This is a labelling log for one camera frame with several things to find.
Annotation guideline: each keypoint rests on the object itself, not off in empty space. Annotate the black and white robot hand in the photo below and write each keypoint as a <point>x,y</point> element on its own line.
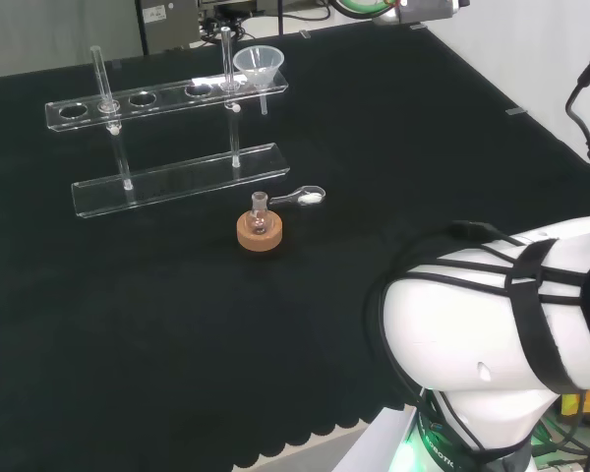
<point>423,11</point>

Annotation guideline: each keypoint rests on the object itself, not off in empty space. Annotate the clear plastic funnel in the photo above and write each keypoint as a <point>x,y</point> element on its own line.
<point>258,69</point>

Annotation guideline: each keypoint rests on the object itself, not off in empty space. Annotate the glass weighing funnel with powder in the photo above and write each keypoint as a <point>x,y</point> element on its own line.
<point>310,198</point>

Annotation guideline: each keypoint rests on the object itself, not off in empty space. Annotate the clear acrylic funnel stand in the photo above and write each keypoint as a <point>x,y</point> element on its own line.
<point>177,179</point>

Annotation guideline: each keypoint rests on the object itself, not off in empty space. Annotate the grey cabinet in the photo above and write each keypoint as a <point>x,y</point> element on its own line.
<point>169,24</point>

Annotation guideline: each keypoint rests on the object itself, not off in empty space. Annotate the small round-bottom glass flask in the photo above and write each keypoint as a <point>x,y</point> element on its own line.
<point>259,222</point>

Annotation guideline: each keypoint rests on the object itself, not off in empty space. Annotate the black bench cloth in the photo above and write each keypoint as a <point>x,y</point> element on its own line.
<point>128,305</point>

